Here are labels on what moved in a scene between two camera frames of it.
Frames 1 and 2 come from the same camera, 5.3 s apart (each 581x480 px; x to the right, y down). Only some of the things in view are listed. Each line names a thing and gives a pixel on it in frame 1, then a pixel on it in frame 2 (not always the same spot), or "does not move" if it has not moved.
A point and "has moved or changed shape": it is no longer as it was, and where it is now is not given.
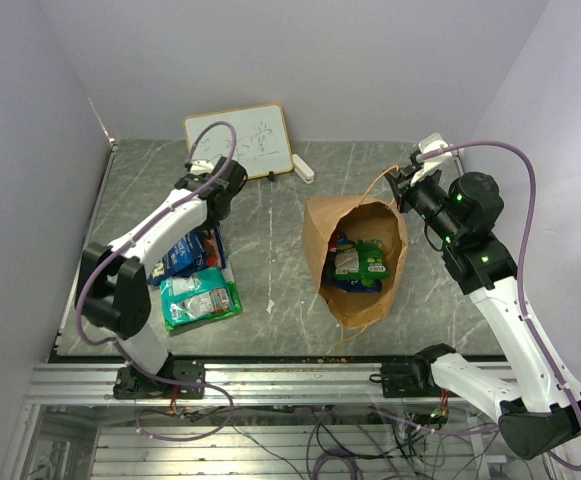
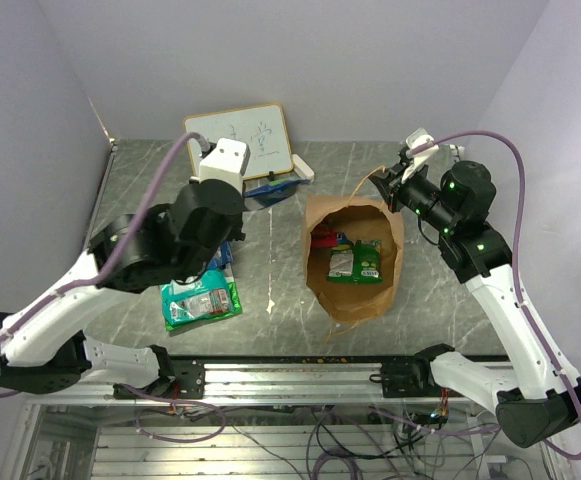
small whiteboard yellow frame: (261, 146) does not move
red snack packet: (340, 242) → (324, 238)
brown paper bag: (367, 216) does not move
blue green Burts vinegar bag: (195, 252) has moved or changed shape
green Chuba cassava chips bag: (235, 311) does not move
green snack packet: (365, 262) does not move
